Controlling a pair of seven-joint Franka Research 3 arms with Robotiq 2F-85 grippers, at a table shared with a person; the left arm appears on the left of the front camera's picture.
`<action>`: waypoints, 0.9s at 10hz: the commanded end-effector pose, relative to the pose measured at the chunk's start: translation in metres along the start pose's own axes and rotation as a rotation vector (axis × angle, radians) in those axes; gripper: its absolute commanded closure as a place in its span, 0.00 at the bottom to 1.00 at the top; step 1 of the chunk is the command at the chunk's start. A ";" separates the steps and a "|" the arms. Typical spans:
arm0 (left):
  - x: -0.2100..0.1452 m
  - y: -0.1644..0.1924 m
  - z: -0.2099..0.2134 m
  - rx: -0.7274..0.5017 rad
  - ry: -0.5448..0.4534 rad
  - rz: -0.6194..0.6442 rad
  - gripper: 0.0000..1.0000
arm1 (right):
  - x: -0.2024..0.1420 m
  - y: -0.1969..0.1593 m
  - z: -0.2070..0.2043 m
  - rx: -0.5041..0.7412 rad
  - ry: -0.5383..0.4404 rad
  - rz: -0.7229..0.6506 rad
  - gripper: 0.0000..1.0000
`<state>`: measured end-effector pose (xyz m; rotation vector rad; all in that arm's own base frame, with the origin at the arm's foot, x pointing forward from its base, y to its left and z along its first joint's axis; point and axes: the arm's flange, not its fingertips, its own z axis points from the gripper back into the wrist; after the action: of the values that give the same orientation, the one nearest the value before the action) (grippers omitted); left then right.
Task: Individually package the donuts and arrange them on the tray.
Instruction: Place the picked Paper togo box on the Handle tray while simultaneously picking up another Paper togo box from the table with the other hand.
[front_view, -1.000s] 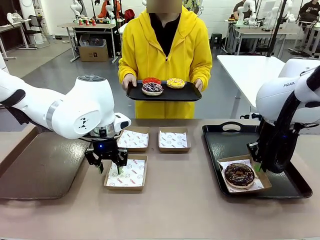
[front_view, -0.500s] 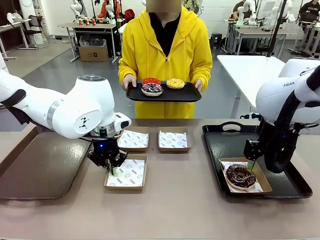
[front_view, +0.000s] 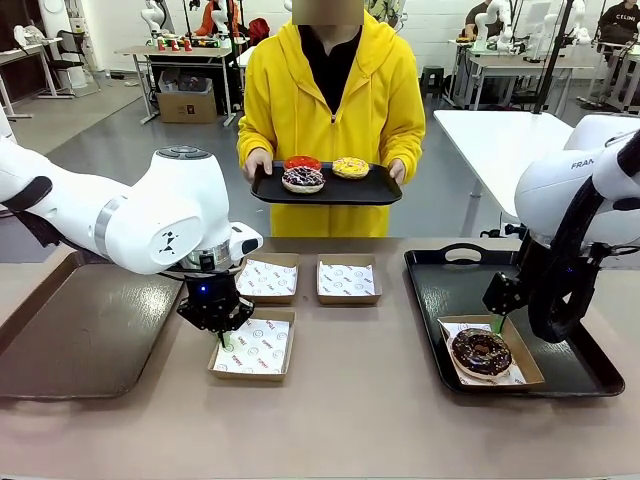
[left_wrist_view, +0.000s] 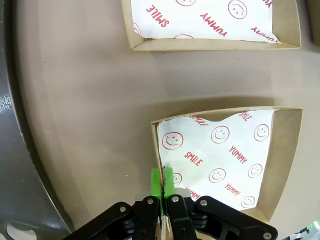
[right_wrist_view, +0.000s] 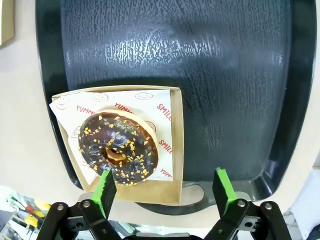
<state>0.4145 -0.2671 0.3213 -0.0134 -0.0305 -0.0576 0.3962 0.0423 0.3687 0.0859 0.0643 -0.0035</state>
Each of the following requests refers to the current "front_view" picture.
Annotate grey plastic stool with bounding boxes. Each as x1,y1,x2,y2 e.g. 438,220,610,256
420,65,445,97

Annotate grey background desk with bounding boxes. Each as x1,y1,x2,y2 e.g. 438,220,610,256
452,39,599,110

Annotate small black serving tray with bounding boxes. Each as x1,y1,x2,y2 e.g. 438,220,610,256
250,160,404,207

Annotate black cable sleeve right arm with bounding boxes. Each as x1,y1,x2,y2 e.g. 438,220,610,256
527,134,624,344

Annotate person's right hand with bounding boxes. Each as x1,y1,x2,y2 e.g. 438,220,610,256
243,151,275,180

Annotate person in black sweatshirt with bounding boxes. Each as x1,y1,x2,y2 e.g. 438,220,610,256
597,0,640,114

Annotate red jacket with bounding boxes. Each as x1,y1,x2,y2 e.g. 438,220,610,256
247,17,272,47

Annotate large white table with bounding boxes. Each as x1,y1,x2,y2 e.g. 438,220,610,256
433,109,640,236

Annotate chocolate donut with sprinkles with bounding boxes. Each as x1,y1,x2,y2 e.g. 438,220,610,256
451,328,513,377

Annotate large black tray with handle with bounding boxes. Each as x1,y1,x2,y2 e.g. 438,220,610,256
403,243,626,399

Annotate white side table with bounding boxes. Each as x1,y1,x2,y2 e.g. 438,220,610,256
0,35,65,120

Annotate black camera stand pole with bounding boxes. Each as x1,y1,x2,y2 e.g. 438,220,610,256
531,0,577,117

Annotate black cable sleeve arm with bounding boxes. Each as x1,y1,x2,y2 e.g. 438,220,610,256
527,134,624,344
0,175,67,247

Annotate person's left forearm yellow sleeve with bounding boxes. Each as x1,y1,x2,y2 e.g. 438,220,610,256
392,112,427,166

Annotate red iced donut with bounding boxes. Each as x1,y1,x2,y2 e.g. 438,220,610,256
283,155,323,172

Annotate black office chair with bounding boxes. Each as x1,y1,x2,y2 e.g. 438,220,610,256
49,29,101,99

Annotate person in yellow hoodie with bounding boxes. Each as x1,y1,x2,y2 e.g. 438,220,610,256
236,0,427,239

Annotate brown serving tray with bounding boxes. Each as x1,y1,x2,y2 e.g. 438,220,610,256
0,247,190,401

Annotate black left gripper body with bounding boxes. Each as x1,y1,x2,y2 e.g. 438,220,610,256
184,272,241,322

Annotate black cable sleeve left arm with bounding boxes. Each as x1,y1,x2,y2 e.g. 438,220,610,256
0,175,67,247

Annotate seated person in dark clothes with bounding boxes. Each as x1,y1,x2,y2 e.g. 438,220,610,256
463,0,501,40

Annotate brown cardboard box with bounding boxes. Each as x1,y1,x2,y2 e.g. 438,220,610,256
157,87,219,125

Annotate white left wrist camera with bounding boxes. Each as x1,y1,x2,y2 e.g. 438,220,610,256
230,224,264,257

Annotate yellow iced donut with sprinkles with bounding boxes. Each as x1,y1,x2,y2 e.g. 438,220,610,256
331,156,371,181

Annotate person in orange jacket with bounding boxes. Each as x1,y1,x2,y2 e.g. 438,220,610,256
194,0,227,39

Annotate wooden top desk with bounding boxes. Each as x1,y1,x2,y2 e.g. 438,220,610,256
114,45,236,126

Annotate chocolate sprinkled donut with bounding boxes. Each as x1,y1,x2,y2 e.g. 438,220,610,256
281,166,327,196

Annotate kraft paper food box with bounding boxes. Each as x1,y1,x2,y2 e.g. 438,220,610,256
316,253,384,307
234,253,300,306
207,310,297,382
438,314,546,392

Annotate person's right forearm yellow sleeve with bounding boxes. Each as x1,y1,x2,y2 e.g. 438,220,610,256
237,112,275,165

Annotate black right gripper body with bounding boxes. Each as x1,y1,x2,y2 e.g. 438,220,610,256
482,234,540,318

